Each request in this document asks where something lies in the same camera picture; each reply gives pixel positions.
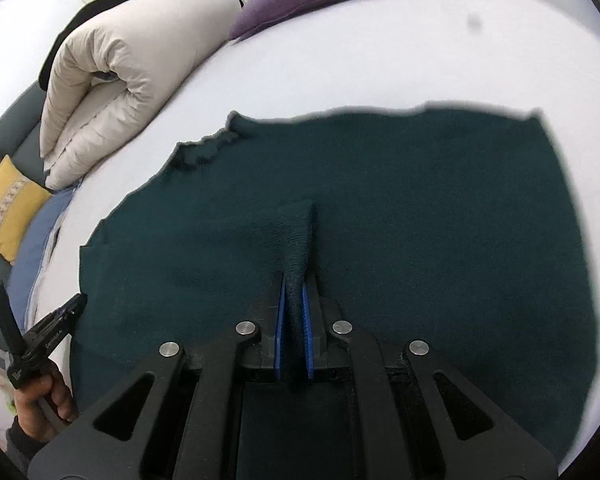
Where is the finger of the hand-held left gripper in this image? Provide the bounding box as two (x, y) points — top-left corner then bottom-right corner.
(0, 282), (25, 356)
(25, 294), (88, 356)

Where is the blue pillow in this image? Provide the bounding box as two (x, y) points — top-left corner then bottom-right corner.
(5, 187), (78, 331)

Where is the grey padded headboard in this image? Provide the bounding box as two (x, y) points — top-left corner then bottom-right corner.
(0, 80), (51, 361)

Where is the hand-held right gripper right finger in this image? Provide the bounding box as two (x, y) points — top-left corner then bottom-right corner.
(302, 271), (557, 480)

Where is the person's left hand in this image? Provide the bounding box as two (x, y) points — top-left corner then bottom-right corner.
(12, 357), (78, 443)

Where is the yellow cushion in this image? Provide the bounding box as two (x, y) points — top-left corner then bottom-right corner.
(0, 154), (53, 263)

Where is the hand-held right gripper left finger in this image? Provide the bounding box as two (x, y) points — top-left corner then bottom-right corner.
(27, 271), (287, 480)

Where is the person's left forearm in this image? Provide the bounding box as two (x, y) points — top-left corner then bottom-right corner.
(4, 416), (48, 463)

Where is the beige folded duvet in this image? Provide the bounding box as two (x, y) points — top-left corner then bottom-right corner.
(39, 0), (243, 191)

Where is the dark teal knit sweater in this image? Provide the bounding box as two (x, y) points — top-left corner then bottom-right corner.
(67, 102), (600, 480)

